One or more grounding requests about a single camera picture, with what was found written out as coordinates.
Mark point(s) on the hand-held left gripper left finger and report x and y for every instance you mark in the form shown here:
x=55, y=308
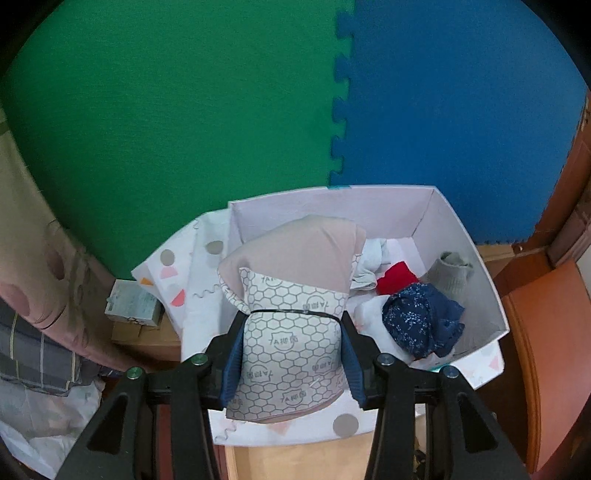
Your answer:
x=231, y=364

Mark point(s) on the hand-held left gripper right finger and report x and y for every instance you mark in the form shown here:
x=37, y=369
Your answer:
x=353, y=364

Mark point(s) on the white underwear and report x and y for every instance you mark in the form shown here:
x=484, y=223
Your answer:
x=369, y=318

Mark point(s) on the honeycomb print underwear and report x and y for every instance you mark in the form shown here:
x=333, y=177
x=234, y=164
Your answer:
x=286, y=350

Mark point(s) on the navy floral lace underwear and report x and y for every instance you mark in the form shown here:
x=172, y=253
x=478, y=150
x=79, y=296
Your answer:
x=415, y=318

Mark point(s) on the red underwear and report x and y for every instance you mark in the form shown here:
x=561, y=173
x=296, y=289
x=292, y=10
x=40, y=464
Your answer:
x=397, y=277

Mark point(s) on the wooden drawer with grey front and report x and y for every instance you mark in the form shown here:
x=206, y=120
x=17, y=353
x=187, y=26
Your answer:
x=300, y=464

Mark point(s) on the grey sock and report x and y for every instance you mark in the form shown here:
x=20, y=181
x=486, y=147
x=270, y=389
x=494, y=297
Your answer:
x=450, y=277

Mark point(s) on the white shoe box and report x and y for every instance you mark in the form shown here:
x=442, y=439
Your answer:
x=443, y=217

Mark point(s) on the patterned white cabinet cover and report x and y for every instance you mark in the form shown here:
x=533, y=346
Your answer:
x=198, y=277

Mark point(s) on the brown cardboard box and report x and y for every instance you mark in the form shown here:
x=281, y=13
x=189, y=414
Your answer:
x=138, y=341

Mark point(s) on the small white carton box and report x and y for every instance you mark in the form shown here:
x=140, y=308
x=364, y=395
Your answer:
x=131, y=304

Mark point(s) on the orange wooden furniture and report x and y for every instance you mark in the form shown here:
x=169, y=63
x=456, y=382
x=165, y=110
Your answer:
x=545, y=323

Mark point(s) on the white plastic bag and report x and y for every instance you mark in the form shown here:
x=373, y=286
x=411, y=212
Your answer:
x=41, y=424

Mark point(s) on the grey plaid blanket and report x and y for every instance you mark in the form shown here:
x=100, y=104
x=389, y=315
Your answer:
x=32, y=355

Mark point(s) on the pink floral bedding roll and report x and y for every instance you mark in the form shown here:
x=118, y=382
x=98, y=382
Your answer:
x=46, y=277

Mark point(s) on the green foam mat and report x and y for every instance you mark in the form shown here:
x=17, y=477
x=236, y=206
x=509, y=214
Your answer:
x=161, y=115

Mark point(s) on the blue foam mat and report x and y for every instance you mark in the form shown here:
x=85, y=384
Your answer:
x=461, y=92

